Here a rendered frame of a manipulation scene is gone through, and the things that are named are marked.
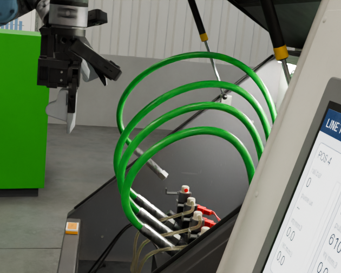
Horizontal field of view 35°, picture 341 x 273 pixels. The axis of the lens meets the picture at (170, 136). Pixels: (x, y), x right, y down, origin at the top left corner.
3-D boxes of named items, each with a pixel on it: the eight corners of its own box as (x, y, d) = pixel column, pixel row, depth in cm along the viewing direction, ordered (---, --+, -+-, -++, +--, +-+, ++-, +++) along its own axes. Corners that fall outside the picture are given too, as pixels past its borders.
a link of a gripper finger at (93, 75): (96, 95, 138) (75, 65, 138) (113, 82, 136) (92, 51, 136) (91, 96, 135) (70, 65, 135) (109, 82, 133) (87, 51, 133)
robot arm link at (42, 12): (69, 0, 141) (50, -11, 133) (77, 13, 139) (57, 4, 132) (48, 18, 143) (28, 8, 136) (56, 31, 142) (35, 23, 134)
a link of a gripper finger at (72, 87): (66, 109, 112) (69, 67, 111) (76, 110, 113) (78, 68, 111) (65, 114, 108) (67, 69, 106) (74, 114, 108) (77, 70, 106)
